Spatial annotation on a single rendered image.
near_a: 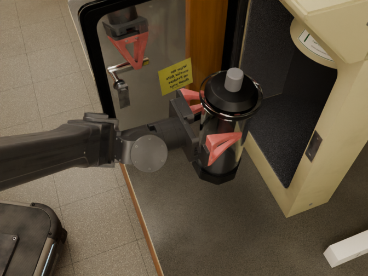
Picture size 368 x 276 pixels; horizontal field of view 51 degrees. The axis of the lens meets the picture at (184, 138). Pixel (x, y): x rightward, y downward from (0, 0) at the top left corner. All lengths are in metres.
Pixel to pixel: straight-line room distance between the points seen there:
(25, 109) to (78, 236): 0.90
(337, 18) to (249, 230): 0.55
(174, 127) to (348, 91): 0.28
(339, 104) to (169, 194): 0.47
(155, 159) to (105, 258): 1.34
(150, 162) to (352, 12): 0.33
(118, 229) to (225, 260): 1.13
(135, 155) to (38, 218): 1.23
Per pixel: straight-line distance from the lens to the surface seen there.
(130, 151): 0.57
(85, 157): 0.57
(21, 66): 2.77
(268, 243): 0.89
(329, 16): 0.45
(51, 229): 1.72
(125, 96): 0.77
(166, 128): 0.65
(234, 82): 0.63
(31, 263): 1.70
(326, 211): 0.95
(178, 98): 0.69
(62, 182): 2.11
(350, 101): 0.61
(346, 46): 0.50
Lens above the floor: 1.75
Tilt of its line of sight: 54 degrees down
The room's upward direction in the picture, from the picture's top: straight up
